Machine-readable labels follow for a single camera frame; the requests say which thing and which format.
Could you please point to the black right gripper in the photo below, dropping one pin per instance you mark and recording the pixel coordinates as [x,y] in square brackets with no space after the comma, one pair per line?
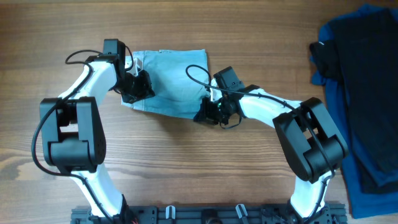
[204,112]

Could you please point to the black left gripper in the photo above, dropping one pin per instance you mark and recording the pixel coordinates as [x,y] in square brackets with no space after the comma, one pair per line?
[145,91]

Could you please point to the light blue denim shorts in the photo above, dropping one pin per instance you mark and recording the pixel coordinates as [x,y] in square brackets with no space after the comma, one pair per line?
[170,73]

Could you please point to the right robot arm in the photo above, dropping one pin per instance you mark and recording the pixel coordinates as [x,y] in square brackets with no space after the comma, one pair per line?
[312,144]

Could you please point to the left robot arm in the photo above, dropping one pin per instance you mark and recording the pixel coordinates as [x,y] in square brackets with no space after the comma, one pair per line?
[70,142]

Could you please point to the blue garment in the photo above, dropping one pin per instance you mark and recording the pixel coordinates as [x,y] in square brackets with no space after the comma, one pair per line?
[357,186]

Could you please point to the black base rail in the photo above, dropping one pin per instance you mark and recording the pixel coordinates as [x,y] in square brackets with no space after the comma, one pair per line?
[264,214]

